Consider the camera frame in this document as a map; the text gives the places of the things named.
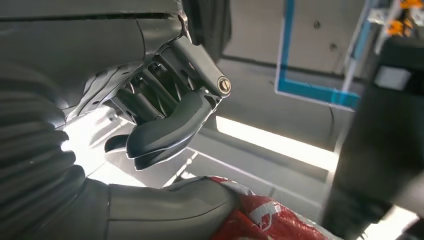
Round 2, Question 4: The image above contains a black inbound scanner machine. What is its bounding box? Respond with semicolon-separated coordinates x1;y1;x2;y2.
321;34;424;240

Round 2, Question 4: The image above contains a long ceiling light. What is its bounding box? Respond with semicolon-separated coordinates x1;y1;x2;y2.
215;115;339;172

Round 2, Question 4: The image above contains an orange ceiling fitting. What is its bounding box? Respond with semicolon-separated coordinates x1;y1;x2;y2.
385;0;424;38

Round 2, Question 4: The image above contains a white parcel red building print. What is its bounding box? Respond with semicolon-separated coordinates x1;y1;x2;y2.
172;175;344;240

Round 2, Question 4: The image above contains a dark hanging curtain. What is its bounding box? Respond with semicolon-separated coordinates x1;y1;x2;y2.
181;0;233;63

